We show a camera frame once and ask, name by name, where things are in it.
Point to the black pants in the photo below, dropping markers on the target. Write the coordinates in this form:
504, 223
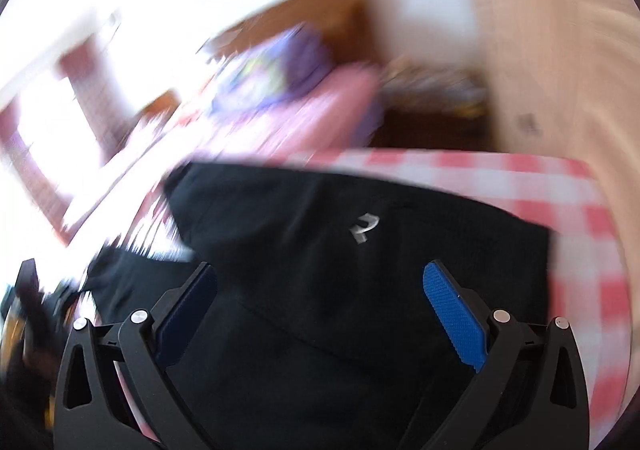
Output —
320, 335

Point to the purple floral pillow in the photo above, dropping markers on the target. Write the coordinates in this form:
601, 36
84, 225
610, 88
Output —
277, 71

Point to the beige wooden wardrobe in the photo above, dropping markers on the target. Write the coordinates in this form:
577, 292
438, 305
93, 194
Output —
564, 81

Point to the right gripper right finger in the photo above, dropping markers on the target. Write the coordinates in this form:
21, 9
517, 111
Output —
529, 389

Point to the dark red curtain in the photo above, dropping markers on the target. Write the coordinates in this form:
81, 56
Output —
44, 194
87, 69

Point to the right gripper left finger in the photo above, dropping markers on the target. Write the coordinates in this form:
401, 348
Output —
113, 390

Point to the brown wooden headboard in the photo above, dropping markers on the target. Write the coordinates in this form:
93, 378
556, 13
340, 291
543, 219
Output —
346, 27

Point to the cluttered bedside table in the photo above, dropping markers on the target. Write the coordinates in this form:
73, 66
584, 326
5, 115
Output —
431, 88

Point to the red white checkered sheet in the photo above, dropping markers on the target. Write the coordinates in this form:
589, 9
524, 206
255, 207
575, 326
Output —
589, 279

